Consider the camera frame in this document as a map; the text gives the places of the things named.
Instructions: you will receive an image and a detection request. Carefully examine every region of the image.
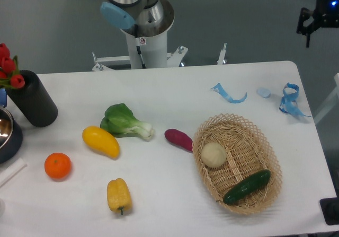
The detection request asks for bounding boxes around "yellow bell pepper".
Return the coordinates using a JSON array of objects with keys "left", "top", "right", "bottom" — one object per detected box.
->
[{"left": 106, "top": 178, "right": 132, "bottom": 215}]

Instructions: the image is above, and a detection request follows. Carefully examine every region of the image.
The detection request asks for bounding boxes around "orange tangerine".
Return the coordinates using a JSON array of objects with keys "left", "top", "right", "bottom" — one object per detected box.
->
[{"left": 44, "top": 153, "right": 72, "bottom": 179}]

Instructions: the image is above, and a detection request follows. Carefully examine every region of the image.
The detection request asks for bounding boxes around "woven wicker basket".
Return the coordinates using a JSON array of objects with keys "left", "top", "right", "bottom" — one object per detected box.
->
[{"left": 193, "top": 113, "right": 282, "bottom": 215}]

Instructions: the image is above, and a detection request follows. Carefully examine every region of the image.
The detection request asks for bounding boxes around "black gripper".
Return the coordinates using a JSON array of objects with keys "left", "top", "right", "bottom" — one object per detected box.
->
[{"left": 296, "top": 0, "right": 338, "bottom": 48}]

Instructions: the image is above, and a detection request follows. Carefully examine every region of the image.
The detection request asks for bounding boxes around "black cylindrical vase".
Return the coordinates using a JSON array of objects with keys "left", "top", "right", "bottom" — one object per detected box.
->
[{"left": 6, "top": 70, "right": 58, "bottom": 127}]

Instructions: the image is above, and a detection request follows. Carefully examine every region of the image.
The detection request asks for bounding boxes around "white flat stick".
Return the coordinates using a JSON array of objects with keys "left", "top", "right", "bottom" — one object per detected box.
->
[{"left": 0, "top": 158, "right": 27, "bottom": 186}]

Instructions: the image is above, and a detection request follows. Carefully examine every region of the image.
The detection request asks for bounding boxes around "white metal mounting frame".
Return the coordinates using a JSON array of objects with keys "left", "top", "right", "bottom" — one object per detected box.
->
[{"left": 92, "top": 42, "right": 227, "bottom": 72}]

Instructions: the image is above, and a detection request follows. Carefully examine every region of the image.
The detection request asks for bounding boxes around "curved blue tape strip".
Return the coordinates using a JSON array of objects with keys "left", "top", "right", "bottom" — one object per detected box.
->
[{"left": 210, "top": 83, "right": 247, "bottom": 104}]

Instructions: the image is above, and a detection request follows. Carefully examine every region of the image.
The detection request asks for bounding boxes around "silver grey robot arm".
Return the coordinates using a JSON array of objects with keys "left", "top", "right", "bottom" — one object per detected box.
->
[{"left": 100, "top": 0, "right": 338, "bottom": 42}]

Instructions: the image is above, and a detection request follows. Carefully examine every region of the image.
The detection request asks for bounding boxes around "dark metal bowl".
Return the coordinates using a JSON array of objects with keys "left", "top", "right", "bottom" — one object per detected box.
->
[{"left": 1, "top": 107, "right": 23, "bottom": 163}]

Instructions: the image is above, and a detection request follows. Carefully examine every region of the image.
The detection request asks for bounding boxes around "red tulip bouquet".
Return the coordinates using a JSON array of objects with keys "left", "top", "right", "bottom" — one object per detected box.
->
[{"left": 0, "top": 43, "right": 25, "bottom": 90}]

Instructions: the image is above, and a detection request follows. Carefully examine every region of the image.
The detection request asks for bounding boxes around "tangled blue tape strip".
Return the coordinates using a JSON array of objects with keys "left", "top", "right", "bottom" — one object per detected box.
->
[{"left": 279, "top": 83, "right": 311, "bottom": 117}]

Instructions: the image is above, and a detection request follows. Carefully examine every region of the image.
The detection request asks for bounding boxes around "dark green cucumber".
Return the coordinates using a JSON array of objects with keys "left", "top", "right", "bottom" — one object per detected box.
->
[{"left": 223, "top": 169, "right": 271, "bottom": 205}]

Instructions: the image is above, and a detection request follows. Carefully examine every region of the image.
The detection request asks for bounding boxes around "blue object at left edge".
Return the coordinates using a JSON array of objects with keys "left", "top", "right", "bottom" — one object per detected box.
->
[{"left": 0, "top": 89, "right": 7, "bottom": 108}]

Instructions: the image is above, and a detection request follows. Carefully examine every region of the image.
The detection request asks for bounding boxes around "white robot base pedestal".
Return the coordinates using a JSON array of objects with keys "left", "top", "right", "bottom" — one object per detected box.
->
[{"left": 122, "top": 0, "right": 174, "bottom": 69}]

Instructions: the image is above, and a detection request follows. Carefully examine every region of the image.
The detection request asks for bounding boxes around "green bok choy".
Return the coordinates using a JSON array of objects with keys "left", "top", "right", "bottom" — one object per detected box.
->
[{"left": 100, "top": 103, "right": 154, "bottom": 140}]

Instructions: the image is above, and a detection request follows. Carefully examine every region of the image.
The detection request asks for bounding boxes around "purple sweet potato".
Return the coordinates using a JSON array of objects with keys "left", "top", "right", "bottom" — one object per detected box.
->
[{"left": 164, "top": 129, "right": 193, "bottom": 153}]

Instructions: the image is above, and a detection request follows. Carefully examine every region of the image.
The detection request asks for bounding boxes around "white frame at right edge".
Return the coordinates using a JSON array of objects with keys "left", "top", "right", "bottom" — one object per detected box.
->
[{"left": 313, "top": 73, "right": 338, "bottom": 125}]

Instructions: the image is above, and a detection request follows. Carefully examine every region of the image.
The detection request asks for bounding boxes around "yellow mango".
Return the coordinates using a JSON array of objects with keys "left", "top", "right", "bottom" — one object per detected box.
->
[{"left": 82, "top": 126, "right": 120, "bottom": 159}]

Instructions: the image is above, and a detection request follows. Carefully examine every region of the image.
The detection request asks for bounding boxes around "black device at edge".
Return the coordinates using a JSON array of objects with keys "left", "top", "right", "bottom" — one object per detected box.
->
[{"left": 319, "top": 197, "right": 338, "bottom": 225}]

